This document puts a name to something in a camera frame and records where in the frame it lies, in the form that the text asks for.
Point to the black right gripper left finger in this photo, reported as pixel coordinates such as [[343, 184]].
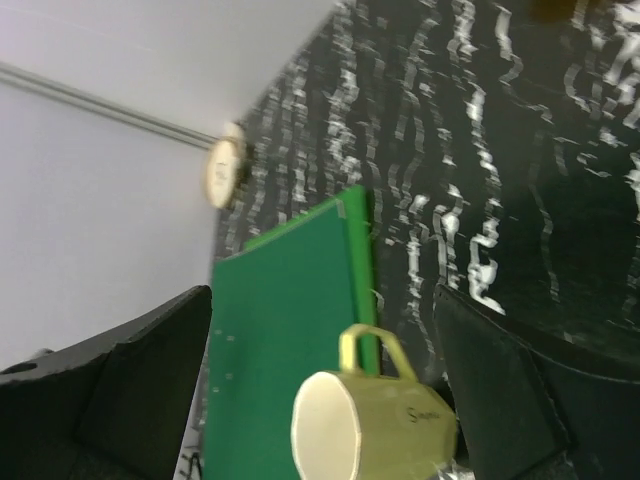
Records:
[[114, 406]]

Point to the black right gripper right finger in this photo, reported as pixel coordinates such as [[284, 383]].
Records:
[[534, 406]]

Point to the white mesh laundry bag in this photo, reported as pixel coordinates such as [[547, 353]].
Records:
[[225, 165]]

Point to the pale green ceramic mug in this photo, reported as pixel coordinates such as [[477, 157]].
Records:
[[351, 425]]

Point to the green binder folder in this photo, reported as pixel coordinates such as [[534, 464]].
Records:
[[278, 309]]

